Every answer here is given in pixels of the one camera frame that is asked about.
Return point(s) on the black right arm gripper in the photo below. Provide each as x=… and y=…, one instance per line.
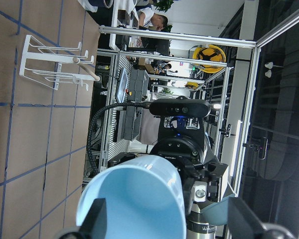
x=203, y=177

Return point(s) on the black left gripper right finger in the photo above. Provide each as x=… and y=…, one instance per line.
x=244, y=224

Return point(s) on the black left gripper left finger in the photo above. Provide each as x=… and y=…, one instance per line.
x=94, y=225

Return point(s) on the light blue cup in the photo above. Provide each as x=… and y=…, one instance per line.
x=144, y=199

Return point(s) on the yellow hard hat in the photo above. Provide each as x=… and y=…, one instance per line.
x=210, y=53

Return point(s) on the person in white shirt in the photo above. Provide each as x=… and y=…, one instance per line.
x=148, y=18

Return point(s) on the brown paper table cover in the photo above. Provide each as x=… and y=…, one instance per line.
x=42, y=131

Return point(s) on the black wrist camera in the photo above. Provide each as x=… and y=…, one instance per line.
x=180, y=107

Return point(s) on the white wire cup rack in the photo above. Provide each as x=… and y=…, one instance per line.
x=35, y=50

